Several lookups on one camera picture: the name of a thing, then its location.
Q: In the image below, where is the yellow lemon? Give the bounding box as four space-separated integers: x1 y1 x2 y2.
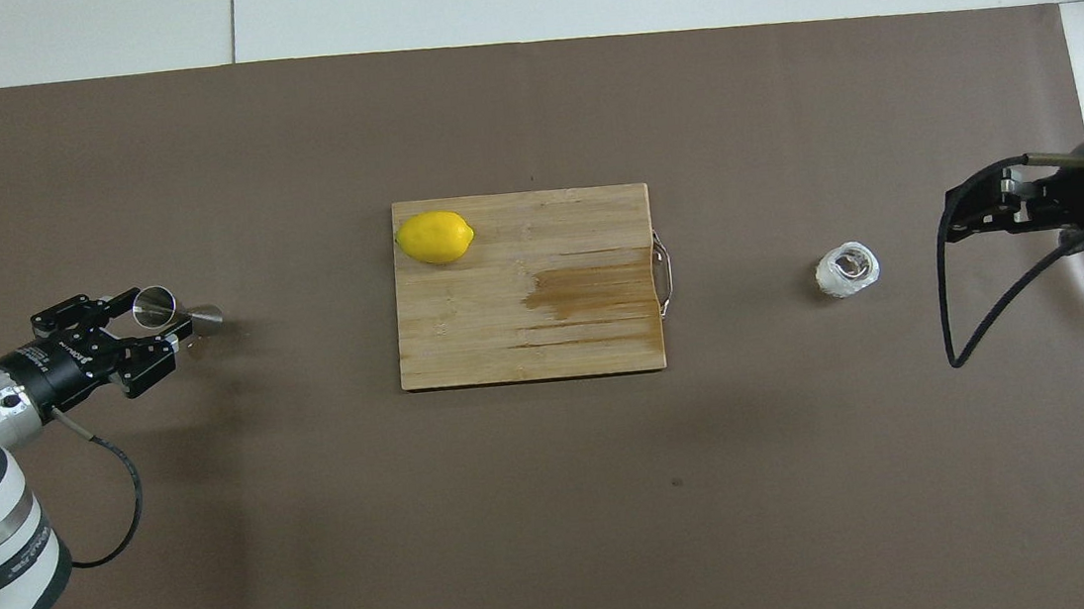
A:
393 207 479 269

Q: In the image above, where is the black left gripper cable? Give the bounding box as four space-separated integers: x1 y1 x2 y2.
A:
48 399 150 572

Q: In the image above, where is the wooden cutting board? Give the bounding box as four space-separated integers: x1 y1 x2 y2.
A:
383 176 683 396

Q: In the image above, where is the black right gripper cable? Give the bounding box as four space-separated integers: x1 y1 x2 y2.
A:
927 149 1084 371

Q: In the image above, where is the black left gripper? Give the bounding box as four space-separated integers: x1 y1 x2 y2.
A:
0 282 201 417

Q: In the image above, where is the brown paper table mat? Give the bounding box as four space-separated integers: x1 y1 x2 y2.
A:
0 0 1084 609

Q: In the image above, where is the small clear glass cup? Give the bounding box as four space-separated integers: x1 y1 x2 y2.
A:
813 239 883 303

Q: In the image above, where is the steel double jigger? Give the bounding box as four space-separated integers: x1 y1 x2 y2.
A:
131 279 225 337

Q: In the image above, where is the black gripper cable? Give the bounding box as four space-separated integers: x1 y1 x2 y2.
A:
48 399 150 572
927 149 1084 371

